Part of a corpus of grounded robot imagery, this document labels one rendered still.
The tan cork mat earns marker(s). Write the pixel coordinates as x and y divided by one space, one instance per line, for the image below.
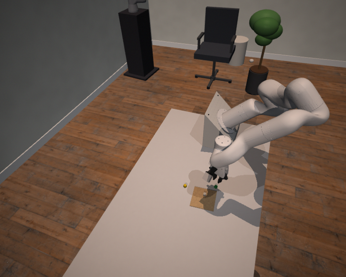
203 202

